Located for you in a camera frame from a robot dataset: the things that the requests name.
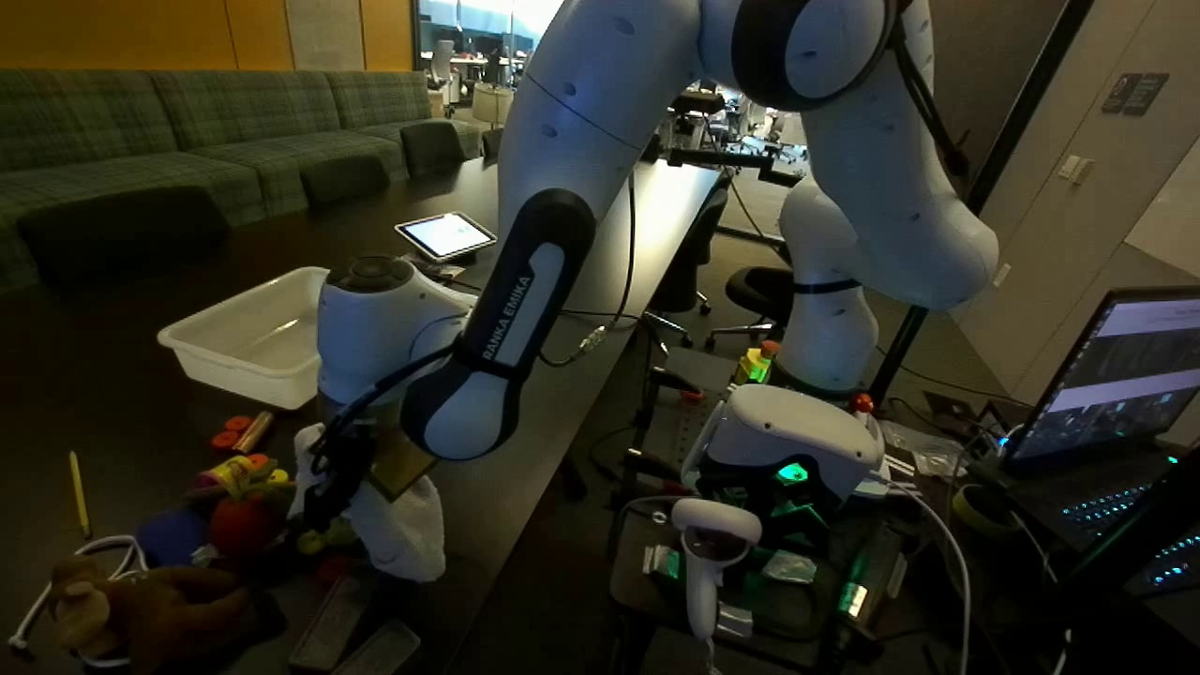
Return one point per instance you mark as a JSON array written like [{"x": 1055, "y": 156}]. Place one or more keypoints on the clear plastic bin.
[{"x": 256, "y": 344}]

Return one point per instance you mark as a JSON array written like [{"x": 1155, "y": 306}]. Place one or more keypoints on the dark rectangular block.
[{"x": 332, "y": 622}]

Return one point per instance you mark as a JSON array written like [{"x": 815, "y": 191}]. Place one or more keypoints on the yellow pencil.
[{"x": 81, "y": 492}]

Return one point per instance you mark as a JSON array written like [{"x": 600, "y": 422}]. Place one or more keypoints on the dark office chair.
[{"x": 761, "y": 290}]

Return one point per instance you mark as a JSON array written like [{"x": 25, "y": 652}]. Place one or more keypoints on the green plaid sofa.
[{"x": 260, "y": 142}]

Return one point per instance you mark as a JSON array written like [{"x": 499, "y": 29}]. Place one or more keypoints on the open laptop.
[{"x": 1089, "y": 459}]

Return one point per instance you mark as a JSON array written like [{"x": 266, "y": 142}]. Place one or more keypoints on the orange red plush toy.
[{"x": 245, "y": 526}]

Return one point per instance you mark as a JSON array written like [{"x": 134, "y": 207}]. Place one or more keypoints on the tablet with lit screen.
[{"x": 444, "y": 239}]

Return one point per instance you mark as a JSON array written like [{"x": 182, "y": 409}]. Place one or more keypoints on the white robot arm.
[{"x": 872, "y": 215}]

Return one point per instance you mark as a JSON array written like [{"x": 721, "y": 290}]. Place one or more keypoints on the orange yellow toy cylinder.
[{"x": 240, "y": 434}]

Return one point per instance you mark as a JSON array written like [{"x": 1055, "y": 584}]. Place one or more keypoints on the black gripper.
[{"x": 339, "y": 459}]

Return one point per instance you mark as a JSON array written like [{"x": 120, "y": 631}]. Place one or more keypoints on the blue toy piece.
[{"x": 174, "y": 537}]

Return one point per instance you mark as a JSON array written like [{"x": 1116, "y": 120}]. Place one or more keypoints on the white terry cloth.
[{"x": 400, "y": 521}]

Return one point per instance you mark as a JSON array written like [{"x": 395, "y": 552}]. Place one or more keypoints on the white VR controller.
[{"x": 714, "y": 537}]

